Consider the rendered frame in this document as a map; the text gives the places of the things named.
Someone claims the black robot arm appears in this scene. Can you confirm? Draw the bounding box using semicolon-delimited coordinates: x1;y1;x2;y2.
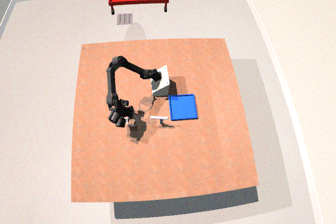
106;56;162;124

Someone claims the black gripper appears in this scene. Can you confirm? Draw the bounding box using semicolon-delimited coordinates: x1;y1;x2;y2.
116;100;129;128

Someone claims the grey cylindrical bar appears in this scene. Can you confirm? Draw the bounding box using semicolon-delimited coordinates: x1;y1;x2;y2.
150;116;169;124

